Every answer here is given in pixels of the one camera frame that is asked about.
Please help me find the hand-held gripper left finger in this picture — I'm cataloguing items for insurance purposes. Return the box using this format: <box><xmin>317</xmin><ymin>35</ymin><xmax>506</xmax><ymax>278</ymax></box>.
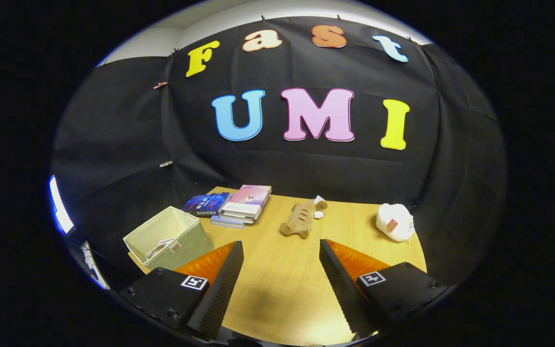
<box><xmin>119</xmin><ymin>241</ymin><xmax>244</xmax><ymax>340</ymax></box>

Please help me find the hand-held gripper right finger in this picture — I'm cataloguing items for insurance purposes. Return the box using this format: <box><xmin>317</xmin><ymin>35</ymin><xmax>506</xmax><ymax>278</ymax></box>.
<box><xmin>319</xmin><ymin>239</ymin><xmax>449</xmax><ymax>338</ymax></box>

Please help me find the green fabric storage box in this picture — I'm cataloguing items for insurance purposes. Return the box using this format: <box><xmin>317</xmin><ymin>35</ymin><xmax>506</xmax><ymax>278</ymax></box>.
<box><xmin>123</xmin><ymin>206</ymin><xmax>215</xmax><ymax>272</ymax></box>

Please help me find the white canvas shoe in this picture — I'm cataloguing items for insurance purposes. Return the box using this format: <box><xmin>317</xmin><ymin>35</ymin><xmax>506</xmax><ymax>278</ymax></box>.
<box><xmin>145</xmin><ymin>236</ymin><xmax>178</xmax><ymax>261</ymax></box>

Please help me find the light blue book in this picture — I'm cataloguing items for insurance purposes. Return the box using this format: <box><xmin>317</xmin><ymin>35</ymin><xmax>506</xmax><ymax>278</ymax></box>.
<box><xmin>210</xmin><ymin>215</ymin><xmax>247</xmax><ymax>229</ymax></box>

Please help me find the brown bread plush toy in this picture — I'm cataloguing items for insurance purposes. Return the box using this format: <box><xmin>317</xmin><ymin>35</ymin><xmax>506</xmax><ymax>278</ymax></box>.
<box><xmin>279</xmin><ymin>195</ymin><xmax>329</xmax><ymax>240</ymax></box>

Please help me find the white plush toy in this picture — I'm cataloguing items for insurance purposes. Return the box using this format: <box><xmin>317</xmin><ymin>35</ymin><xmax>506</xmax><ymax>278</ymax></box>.
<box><xmin>376</xmin><ymin>202</ymin><xmax>416</xmax><ymax>242</ymax></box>

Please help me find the dark blue book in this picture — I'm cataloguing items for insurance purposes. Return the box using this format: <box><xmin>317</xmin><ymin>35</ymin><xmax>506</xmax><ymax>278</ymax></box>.
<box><xmin>182</xmin><ymin>192</ymin><xmax>230</xmax><ymax>218</ymax></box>

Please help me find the pink cover book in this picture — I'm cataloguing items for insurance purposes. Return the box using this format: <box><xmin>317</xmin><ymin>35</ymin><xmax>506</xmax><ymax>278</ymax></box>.
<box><xmin>219</xmin><ymin>184</ymin><xmax>273</xmax><ymax>219</ymax></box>

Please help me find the black backdrop cloth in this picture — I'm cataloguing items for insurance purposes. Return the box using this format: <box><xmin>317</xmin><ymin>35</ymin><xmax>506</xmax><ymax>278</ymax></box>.
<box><xmin>51</xmin><ymin>16</ymin><xmax>507</xmax><ymax>290</ymax></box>

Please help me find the white desk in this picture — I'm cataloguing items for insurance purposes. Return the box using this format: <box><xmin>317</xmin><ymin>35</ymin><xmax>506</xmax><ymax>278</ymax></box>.
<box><xmin>80</xmin><ymin>240</ymin><xmax>111</xmax><ymax>290</ymax></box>

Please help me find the computer monitor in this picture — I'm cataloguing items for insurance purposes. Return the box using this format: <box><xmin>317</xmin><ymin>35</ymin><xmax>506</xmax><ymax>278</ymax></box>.
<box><xmin>48</xmin><ymin>174</ymin><xmax>75</xmax><ymax>236</ymax></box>

